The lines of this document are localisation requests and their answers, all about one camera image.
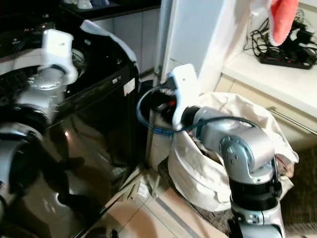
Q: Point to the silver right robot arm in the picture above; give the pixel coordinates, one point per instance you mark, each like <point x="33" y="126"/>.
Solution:
<point x="242" y="148"/>

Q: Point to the black top-load washing machine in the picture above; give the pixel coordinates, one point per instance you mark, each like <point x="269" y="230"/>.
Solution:
<point x="109" y="124"/>

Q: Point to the white fabric laundry bag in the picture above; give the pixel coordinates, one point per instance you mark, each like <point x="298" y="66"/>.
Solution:
<point x="198" y="173"/>

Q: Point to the grey cabinet with dark top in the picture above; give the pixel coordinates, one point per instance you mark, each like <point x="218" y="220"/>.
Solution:
<point x="129" y="34"/>

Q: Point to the white cabinet with shelf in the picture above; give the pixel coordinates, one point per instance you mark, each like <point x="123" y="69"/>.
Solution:
<point x="193" y="29"/>

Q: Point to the black power strip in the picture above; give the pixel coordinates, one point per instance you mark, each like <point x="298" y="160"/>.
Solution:
<point x="285" y="59"/>

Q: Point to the small white object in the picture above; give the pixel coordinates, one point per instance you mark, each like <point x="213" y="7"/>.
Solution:
<point x="79" y="4"/>

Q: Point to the red and white cloth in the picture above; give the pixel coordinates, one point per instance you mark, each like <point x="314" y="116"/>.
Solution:
<point x="283" y="22"/>

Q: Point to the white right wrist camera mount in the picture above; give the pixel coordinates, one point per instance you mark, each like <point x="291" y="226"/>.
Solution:
<point x="183" y="84"/>

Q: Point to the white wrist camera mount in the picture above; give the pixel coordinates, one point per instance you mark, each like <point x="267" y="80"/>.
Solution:
<point x="58" y="49"/>
<point x="183" y="84"/>

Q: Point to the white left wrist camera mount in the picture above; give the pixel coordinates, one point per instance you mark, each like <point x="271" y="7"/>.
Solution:
<point x="58" y="49"/>

